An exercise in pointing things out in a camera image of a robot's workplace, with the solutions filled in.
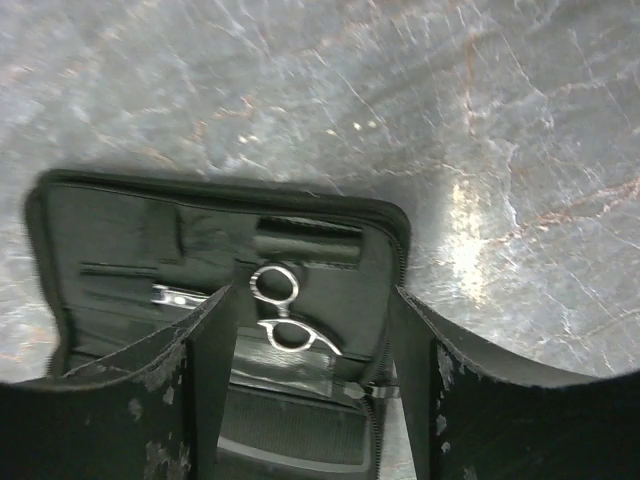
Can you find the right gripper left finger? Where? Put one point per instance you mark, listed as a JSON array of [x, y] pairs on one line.
[[152, 410]]

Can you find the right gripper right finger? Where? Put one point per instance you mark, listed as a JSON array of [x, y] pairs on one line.
[[475, 410]]

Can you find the black zipper tool case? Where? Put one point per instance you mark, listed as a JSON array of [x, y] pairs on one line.
[[102, 241]]

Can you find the silver scissors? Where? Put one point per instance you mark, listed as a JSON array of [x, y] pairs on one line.
[[190, 300]]

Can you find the black handled comb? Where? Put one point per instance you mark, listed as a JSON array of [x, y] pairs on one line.
[[273, 425]]

